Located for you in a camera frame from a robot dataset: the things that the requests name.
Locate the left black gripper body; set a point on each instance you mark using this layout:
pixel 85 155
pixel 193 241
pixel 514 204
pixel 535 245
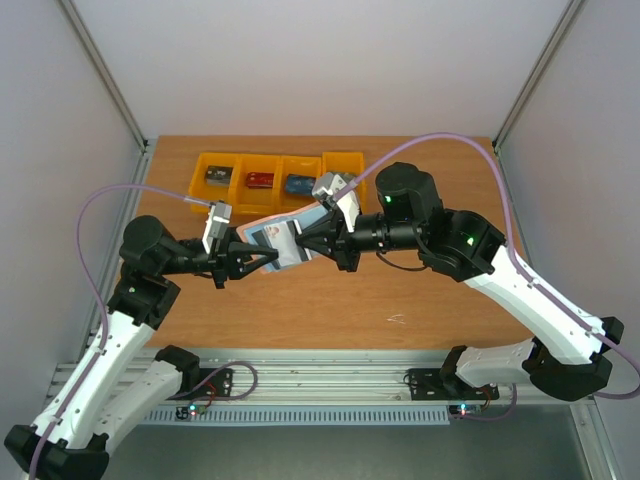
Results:
pixel 218 260

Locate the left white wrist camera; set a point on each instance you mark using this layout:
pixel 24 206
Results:
pixel 216 224

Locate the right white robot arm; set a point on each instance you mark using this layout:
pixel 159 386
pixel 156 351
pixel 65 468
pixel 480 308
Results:
pixel 564 359

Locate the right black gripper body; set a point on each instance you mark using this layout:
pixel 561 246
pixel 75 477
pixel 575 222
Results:
pixel 345 245

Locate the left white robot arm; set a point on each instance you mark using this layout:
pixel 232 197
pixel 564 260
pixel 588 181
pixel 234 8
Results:
pixel 76 434

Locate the grey slotted cable duct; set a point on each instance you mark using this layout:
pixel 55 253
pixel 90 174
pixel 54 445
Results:
pixel 307 415

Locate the blue card stack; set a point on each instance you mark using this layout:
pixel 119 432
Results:
pixel 299 185

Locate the right green circuit board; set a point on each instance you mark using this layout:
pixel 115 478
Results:
pixel 466 409

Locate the green circuit board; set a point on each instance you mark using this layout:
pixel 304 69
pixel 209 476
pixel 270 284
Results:
pixel 466 409
pixel 191 411

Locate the yellow bin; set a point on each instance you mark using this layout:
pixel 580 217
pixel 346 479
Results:
pixel 254 194
pixel 198 188
pixel 306 166
pixel 349 162

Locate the left green circuit board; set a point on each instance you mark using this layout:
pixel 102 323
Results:
pixel 191 411

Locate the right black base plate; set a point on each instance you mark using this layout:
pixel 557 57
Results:
pixel 428 384

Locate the red card stack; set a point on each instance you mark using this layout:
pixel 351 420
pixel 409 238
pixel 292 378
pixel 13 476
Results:
pixel 259 180

